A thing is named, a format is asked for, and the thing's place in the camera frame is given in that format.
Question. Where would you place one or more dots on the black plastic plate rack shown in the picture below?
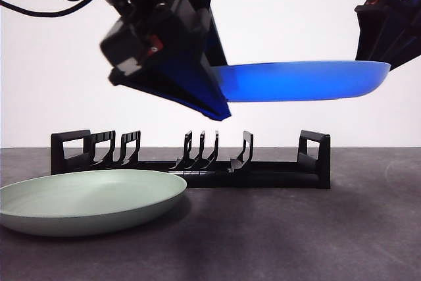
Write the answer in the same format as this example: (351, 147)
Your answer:
(263, 175)

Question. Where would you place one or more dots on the pale green round plate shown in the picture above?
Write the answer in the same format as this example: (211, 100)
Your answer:
(85, 202)

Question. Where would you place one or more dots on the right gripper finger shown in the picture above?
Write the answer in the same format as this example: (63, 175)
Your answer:
(371, 31)
(404, 31)

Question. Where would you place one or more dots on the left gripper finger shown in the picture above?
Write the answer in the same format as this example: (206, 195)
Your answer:
(215, 31)
(177, 73)

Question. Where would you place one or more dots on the blue round plate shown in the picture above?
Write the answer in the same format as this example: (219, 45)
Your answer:
(296, 80)

